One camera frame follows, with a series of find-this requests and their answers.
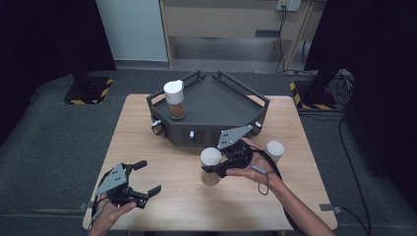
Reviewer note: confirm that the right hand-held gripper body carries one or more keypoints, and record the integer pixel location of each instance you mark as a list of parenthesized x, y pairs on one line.
[(233, 136)]

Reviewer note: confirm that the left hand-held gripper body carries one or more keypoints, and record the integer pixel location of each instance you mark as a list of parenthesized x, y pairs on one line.
[(113, 179)]

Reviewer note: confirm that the spice jar with tan powder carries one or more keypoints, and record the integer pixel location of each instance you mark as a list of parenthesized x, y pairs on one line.
[(210, 156)]

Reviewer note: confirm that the dark grey corner rack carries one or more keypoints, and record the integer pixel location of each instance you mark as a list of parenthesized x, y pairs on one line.
[(213, 101)]

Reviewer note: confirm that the spice jar with orange powder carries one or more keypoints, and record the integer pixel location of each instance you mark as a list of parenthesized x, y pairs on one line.
[(274, 148)]

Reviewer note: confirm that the spice jar with spout lid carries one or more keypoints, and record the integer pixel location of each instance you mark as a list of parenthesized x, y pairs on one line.
[(173, 93)]

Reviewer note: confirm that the person's left hand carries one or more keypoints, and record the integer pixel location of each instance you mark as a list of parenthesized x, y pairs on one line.
[(109, 216)]

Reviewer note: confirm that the person's right hand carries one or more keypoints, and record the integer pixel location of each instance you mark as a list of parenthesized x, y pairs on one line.
[(262, 165)]

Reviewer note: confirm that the grey tape piece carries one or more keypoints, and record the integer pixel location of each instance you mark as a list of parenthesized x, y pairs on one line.
[(327, 207), (84, 205)]

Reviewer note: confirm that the black stand base striped edge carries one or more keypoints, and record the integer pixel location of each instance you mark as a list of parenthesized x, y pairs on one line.
[(87, 93), (314, 98)]

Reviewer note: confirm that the white panel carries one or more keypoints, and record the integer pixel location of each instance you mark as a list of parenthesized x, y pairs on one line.
[(134, 29)]

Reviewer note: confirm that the black curtain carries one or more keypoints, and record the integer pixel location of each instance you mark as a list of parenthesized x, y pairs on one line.
[(377, 65), (49, 32)]

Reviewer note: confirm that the white wall outlet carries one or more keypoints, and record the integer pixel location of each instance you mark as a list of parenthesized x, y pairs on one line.
[(289, 4)]

